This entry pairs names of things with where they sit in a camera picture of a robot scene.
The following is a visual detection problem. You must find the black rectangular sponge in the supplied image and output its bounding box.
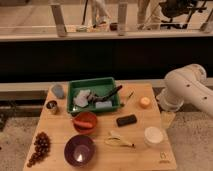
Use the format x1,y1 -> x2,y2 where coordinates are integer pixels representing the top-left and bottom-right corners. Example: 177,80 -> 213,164
116,114 -> 137,127

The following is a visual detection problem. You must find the orange round fruit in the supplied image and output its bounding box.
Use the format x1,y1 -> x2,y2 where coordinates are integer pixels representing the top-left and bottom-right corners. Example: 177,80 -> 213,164
140,97 -> 151,108

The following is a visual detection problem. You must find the black office chair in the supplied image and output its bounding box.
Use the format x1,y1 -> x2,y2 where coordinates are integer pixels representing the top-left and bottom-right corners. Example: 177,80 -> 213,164
159,0 -> 207,29

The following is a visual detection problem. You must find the wooden board table mat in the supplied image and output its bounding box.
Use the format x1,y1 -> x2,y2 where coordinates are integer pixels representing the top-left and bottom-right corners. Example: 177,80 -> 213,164
23,83 -> 177,171

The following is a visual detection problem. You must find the black curved tool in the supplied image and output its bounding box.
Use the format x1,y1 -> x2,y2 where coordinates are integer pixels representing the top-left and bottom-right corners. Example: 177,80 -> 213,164
88,85 -> 122,102

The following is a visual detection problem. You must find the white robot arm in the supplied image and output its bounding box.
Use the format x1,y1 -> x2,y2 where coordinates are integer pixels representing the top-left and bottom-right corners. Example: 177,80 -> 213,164
156,64 -> 213,129

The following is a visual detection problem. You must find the light blue block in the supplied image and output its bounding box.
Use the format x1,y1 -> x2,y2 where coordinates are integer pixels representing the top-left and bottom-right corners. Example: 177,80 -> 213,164
95,101 -> 112,109

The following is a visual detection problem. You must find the red bowl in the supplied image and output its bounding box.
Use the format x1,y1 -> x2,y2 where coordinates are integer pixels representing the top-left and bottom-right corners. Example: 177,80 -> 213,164
72,112 -> 98,134

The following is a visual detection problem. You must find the bunch of dark grapes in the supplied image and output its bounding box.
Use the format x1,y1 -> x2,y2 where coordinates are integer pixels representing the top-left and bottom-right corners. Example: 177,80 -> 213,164
27,132 -> 50,167

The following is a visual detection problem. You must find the peeled yellow banana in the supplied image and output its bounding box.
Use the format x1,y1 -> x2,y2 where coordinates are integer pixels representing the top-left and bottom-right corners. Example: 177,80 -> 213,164
104,131 -> 135,148

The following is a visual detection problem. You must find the orange carrot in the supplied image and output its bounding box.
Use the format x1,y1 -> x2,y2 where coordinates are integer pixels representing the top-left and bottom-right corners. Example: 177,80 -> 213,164
73,120 -> 93,129

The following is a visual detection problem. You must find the white crumpled cloth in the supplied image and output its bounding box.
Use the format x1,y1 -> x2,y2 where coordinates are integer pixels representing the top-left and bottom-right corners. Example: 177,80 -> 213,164
73,90 -> 91,108

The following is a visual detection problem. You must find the small metal cup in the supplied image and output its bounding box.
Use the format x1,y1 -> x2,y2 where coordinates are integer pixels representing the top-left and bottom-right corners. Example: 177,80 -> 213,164
46,100 -> 58,115

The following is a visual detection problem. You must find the purple bowl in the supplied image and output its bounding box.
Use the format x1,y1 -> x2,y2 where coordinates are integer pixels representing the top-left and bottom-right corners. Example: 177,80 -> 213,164
64,135 -> 95,167

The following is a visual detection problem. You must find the grey blue cup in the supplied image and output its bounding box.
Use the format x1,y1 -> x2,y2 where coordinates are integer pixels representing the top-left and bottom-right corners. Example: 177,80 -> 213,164
51,84 -> 64,99

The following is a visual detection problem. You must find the green plastic tray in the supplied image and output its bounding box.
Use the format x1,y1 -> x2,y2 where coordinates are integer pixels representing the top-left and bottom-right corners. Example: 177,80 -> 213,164
67,77 -> 122,116

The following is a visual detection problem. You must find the white round lidded container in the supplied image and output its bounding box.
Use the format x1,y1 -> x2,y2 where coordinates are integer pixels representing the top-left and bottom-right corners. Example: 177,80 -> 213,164
144,126 -> 164,147

